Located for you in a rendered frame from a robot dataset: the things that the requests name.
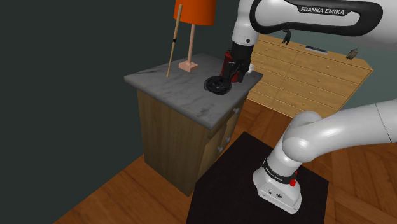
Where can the wooden nightstand with marble top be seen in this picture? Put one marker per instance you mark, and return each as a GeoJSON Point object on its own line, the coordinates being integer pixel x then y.
{"type": "Point", "coordinates": [173, 139]}

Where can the orange table lamp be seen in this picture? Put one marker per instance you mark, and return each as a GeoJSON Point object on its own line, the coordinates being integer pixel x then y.
{"type": "Point", "coordinates": [195, 12]}

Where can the black round dish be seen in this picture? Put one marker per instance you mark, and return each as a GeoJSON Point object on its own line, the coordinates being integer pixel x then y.
{"type": "Point", "coordinates": [215, 85]}

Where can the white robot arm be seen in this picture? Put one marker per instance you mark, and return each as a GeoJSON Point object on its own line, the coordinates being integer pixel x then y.
{"type": "Point", "coordinates": [313, 136]}

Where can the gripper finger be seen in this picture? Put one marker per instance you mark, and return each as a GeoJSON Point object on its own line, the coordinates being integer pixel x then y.
{"type": "Point", "coordinates": [243, 73]}
{"type": "Point", "coordinates": [229, 73]}

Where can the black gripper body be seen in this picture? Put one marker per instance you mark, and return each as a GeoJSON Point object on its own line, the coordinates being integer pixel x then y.
{"type": "Point", "coordinates": [242, 54]}

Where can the wooden stick with black band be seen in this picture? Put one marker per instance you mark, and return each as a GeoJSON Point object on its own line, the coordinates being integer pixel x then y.
{"type": "Point", "coordinates": [173, 43]}

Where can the black robot stand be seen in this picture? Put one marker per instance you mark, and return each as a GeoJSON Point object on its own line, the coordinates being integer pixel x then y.
{"type": "Point", "coordinates": [226, 186]}

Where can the small white object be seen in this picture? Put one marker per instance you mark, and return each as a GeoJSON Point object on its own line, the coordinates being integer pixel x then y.
{"type": "Point", "coordinates": [251, 69]}

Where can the light wooden chest of drawers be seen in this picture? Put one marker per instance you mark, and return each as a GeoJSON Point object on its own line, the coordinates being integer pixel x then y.
{"type": "Point", "coordinates": [310, 83]}

